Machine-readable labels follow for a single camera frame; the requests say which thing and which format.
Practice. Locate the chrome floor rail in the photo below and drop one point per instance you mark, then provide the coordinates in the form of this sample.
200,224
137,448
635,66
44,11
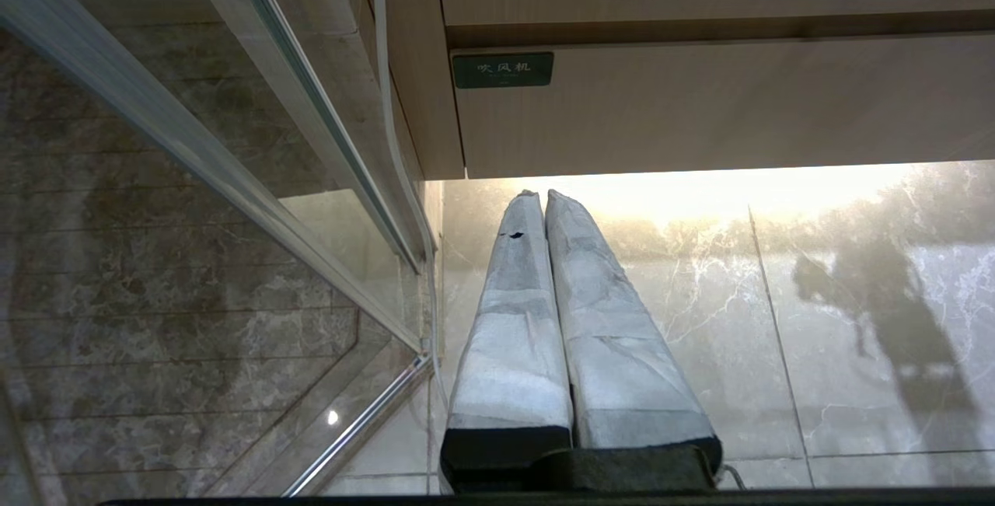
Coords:
361,424

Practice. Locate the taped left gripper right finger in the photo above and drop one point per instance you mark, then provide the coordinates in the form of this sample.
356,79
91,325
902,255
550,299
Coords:
622,366

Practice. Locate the green label sign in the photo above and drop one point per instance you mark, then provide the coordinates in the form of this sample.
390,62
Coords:
502,69

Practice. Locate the clear glass shower panel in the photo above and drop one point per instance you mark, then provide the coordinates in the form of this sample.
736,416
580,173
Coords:
155,319

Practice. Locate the light wooden vanity drawer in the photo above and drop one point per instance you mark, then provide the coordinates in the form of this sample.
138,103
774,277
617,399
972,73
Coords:
738,106

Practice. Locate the aluminium shower track rail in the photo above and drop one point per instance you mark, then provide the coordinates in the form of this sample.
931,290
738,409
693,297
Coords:
326,125

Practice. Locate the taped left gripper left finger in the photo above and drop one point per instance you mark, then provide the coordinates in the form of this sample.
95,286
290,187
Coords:
513,366

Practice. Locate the aluminium glass door bar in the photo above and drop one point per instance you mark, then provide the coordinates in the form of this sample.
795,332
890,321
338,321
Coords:
155,133

